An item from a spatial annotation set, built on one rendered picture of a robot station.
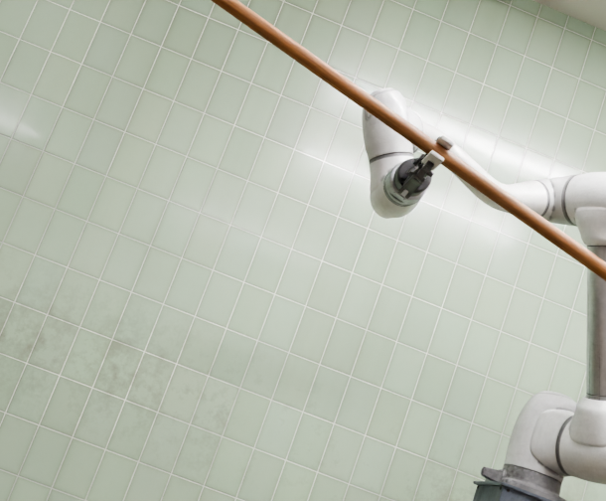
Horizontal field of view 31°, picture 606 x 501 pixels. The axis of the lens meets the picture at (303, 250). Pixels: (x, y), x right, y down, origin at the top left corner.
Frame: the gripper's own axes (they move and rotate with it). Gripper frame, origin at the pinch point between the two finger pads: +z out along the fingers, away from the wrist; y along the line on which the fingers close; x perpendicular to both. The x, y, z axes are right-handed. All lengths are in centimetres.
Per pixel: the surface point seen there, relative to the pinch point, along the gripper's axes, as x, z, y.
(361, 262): -9, -123, -8
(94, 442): 25, -122, 81
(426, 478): -62, -123, 35
